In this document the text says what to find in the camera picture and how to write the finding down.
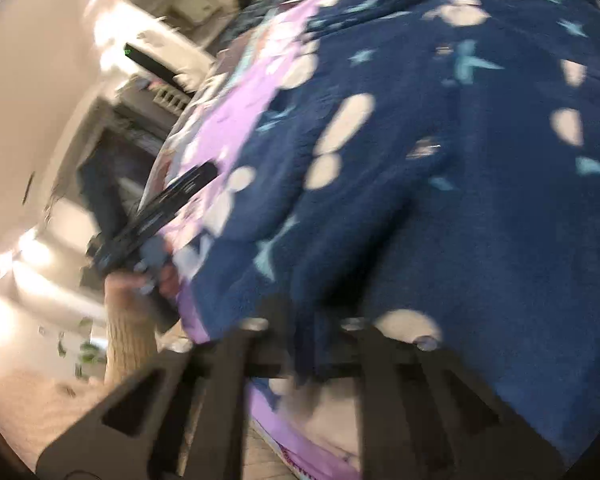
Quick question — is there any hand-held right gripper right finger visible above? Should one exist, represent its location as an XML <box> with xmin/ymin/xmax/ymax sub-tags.
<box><xmin>325</xmin><ymin>316</ymin><xmax>568</xmax><ymax>480</ymax></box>

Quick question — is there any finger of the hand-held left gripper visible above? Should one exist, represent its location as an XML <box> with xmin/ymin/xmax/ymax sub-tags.
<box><xmin>160</xmin><ymin>161</ymin><xmax>219</xmax><ymax>208</ymax></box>

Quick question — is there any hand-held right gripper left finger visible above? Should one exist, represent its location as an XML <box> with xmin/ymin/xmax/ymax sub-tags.
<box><xmin>36</xmin><ymin>304</ymin><xmax>303</xmax><ymax>480</ymax></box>

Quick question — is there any navy star fleece garment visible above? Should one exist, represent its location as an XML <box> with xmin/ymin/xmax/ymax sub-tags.
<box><xmin>177</xmin><ymin>0</ymin><xmax>600</xmax><ymax>466</ymax></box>

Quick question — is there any person's left hand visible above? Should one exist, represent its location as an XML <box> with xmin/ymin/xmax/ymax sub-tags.
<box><xmin>130</xmin><ymin>250</ymin><xmax>183</xmax><ymax>306</ymax></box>

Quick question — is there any purple floral bed sheet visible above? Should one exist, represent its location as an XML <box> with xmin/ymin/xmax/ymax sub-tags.
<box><xmin>140</xmin><ymin>0</ymin><xmax>368</xmax><ymax>480</ymax></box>

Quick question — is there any green plant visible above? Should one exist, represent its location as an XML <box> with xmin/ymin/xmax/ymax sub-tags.
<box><xmin>54</xmin><ymin>316</ymin><xmax>107</xmax><ymax>377</ymax></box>

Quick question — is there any black device with green light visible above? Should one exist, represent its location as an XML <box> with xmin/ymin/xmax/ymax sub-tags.
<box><xmin>121</xmin><ymin>41</ymin><xmax>183</xmax><ymax>88</ymax></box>

